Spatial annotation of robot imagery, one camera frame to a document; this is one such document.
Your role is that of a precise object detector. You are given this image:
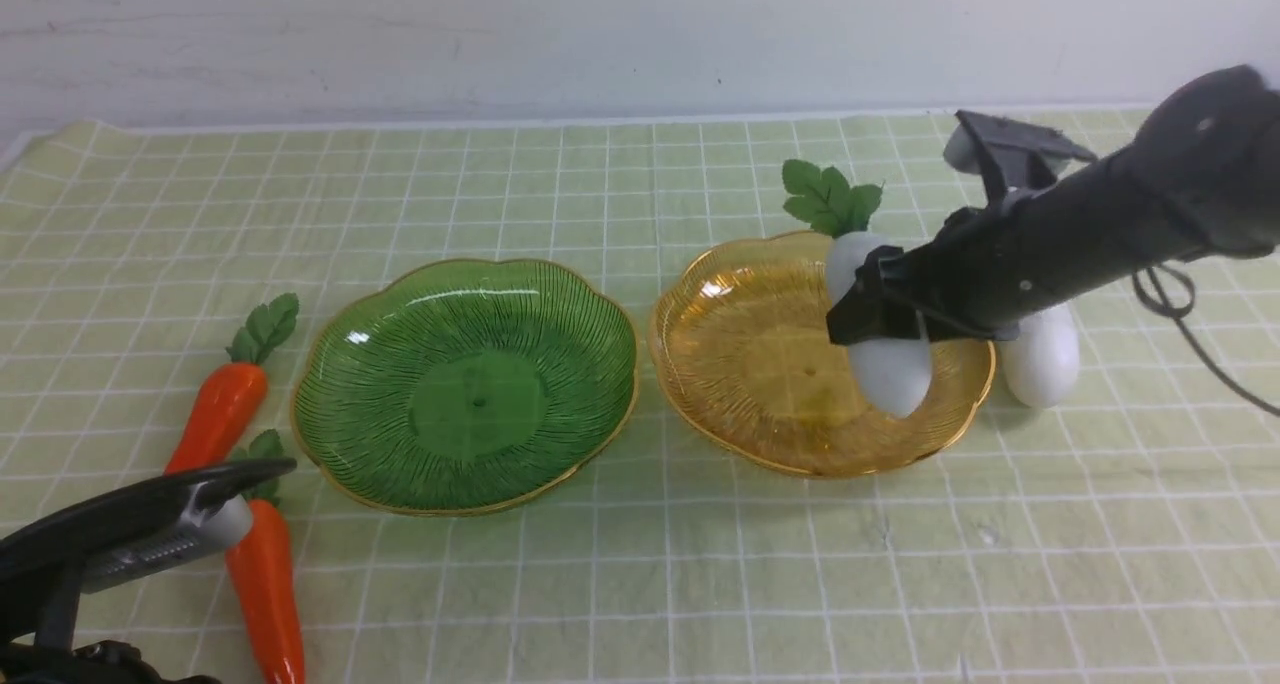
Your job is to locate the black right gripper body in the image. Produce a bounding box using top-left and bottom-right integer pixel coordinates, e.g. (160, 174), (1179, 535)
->
(868, 208), (1076, 342)

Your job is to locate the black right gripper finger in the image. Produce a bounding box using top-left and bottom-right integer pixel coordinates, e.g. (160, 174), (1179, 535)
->
(826, 247), (925, 346)

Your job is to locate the white toy radish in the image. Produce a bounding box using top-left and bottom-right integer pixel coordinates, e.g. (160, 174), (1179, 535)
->
(781, 158), (932, 419)
(996, 304), (1080, 409)

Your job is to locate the orange toy carrot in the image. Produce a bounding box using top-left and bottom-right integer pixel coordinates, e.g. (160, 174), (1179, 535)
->
(225, 479), (307, 683)
(164, 292), (300, 475)

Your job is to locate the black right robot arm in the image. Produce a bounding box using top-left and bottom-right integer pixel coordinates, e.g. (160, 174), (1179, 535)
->
(826, 65), (1279, 346)

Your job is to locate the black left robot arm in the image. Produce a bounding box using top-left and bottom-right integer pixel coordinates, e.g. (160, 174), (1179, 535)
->
(1, 558), (170, 683)

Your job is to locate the amber plastic plate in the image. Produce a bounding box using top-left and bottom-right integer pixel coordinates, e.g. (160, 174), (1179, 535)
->
(646, 231), (997, 479)

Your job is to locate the green checkered tablecloth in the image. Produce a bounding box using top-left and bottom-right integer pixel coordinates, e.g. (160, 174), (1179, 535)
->
(1, 113), (1277, 683)

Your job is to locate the green plastic plate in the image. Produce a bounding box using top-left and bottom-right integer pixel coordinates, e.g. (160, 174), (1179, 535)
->
(291, 259), (640, 517)

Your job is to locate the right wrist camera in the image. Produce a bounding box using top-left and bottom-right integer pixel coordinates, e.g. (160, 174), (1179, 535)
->
(943, 109), (1098, 206)

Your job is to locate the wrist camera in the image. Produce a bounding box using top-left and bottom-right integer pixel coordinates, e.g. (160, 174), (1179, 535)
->
(1, 457), (296, 597)
(943, 109), (1098, 206)

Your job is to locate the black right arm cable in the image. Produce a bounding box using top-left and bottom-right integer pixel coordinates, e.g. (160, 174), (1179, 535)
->
(1132, 263), (1280, 418)

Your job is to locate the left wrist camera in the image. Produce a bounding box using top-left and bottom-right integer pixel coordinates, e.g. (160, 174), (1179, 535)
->
(1, 457), (296, 597)

